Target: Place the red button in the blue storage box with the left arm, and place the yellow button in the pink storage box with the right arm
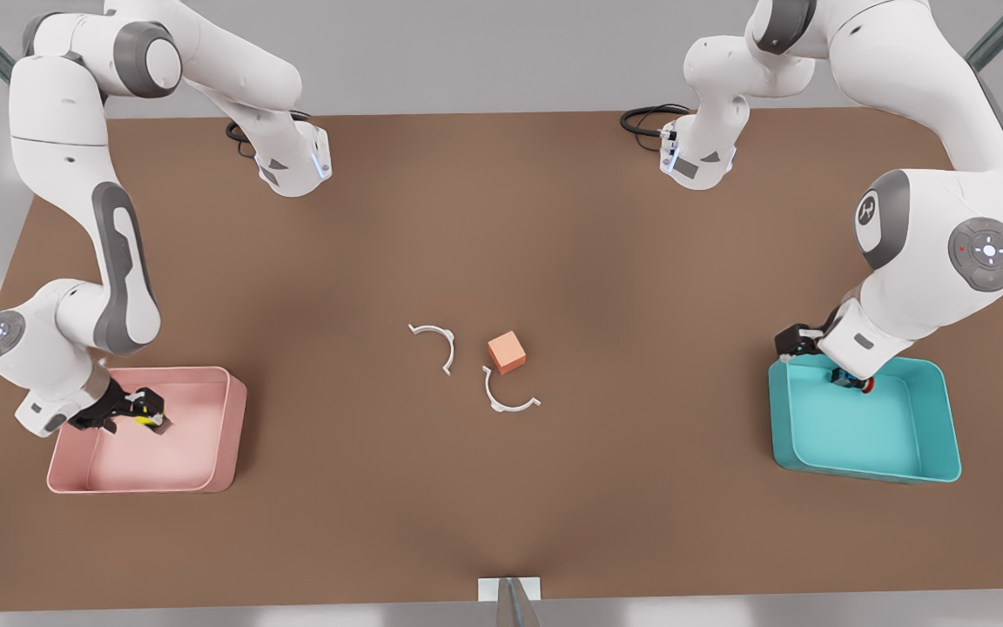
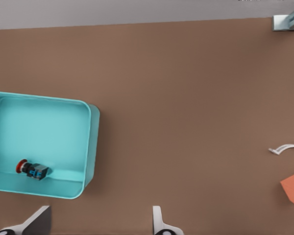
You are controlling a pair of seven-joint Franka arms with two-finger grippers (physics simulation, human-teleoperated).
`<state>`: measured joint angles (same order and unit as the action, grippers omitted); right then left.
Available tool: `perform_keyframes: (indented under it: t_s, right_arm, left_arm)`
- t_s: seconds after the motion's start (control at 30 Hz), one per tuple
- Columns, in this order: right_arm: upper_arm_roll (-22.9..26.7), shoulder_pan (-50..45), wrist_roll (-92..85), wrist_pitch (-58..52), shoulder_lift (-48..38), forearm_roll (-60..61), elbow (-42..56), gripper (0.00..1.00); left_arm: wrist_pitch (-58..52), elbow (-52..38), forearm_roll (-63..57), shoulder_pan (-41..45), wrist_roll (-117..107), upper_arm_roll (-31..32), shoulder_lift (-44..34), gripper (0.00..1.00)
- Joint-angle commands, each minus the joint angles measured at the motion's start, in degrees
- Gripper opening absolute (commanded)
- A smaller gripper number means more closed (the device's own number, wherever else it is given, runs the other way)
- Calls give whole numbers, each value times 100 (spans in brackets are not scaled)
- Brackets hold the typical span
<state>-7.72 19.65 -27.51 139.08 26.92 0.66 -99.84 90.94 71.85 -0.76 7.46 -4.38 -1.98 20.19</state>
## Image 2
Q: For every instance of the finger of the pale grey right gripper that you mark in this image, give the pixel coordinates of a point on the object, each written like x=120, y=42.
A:
x=158, y=221

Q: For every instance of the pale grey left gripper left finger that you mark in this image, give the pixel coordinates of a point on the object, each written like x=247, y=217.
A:
x=36, y=221

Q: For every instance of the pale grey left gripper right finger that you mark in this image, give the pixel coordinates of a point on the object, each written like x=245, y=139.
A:
x=285, y=148

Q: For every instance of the red push button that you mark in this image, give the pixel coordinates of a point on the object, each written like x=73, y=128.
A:
x=33, y=169

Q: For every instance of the blue storage box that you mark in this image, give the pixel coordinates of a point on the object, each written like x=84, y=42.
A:
x=42, y=137

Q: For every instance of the silver frame post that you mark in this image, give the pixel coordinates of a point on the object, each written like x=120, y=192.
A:
x=288, y=20

